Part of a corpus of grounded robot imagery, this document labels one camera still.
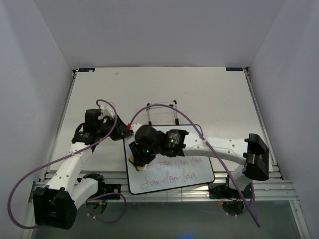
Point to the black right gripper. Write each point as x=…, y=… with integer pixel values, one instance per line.
x=139, y=160

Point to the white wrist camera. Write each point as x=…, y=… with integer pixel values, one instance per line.
x=107, y=111
x=133, y=128

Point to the blue label sticker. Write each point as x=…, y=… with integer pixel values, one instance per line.
x=86, y=69
x=234, y=69

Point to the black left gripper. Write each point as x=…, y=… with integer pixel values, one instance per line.
x=121, y=130

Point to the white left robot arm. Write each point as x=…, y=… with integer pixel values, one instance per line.
x=56, y=204

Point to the white whiteboard black frame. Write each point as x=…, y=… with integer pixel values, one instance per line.
x=165, y=173

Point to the yellow whiteboard eraser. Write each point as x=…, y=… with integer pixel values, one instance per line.
x=138, y=168

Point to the black metal easel stand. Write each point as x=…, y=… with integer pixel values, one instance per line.
x=159, y=112

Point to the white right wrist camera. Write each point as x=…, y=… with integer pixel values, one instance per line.
x=133, y=128

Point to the blue label sticker left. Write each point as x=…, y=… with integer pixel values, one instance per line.
x=86, y=69

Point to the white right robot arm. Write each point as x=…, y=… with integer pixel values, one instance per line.
x=251, y=154

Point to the blue label sticker right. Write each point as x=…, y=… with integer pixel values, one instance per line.
x=234, y=69

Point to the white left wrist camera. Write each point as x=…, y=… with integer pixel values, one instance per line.
x=107, y=111

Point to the aluminium table frame rail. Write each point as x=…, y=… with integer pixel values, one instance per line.
x=275, y=189

